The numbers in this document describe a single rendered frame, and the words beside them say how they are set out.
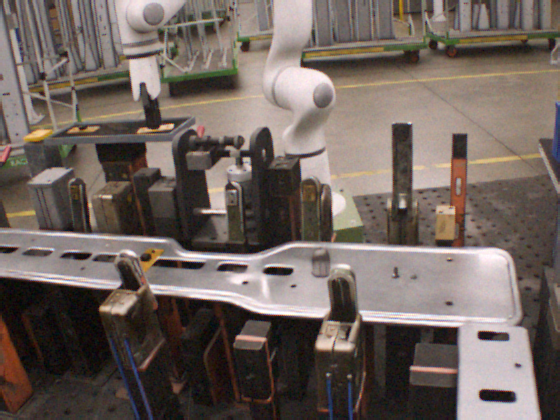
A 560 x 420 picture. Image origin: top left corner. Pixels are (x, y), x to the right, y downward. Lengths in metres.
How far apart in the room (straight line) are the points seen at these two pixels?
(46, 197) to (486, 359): 0.98
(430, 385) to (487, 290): 0.22
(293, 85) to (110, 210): 0.56
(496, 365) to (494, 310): 0.13
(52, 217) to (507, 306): 0.98
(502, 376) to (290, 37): 1.00
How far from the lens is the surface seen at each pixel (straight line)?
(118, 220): 1.22
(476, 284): 0.92
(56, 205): 1.31
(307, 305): 0.87
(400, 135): 0.96
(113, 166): 1.40
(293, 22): 1.44
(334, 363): 0.74
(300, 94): 1.40
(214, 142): 1.11
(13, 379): 1.26
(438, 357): 0.80
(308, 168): 1.52
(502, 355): 0.79
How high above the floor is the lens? 1.50
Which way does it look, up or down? 25 degrees down
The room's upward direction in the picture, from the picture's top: 6 degrees counter-clockwise
